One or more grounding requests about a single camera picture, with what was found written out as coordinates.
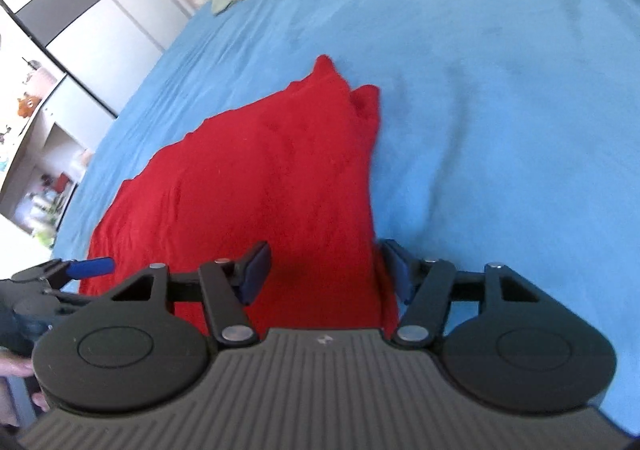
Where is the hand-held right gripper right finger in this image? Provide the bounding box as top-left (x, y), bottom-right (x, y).
top-left (377, 239), bottom-right (551, 349)

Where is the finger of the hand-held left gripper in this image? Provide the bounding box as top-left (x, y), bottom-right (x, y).
top-left (10, 257), bottom-right (115, 292)

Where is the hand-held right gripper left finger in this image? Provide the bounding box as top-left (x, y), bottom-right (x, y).
top-left (100, 240), bottom-right (274, 349)

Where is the red knit sweater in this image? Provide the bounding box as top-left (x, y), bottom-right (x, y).
top-left (79, 54), bottom-right (402, 337)

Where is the person's left hand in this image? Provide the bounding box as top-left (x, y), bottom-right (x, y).
top-left (0, 349), bottom-right (52, 415)

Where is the white shelf desk unit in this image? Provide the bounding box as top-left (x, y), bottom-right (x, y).
top-left (0, 5), bottom-right (120, 251)

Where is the orange teddy bear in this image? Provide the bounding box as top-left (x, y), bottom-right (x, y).
top-left (15, 98), bottom-right (44, 119)

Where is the bed with blue sheet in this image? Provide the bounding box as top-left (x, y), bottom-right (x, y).
top-left (51, 0), bottom-right (640, 437)

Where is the pink container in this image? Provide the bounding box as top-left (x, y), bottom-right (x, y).
top-left (25, 63), bottom-right (62, 100)

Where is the white and grey wardrobe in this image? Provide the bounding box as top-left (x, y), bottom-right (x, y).
top-left (0, 0), bottom-right (197, 120)

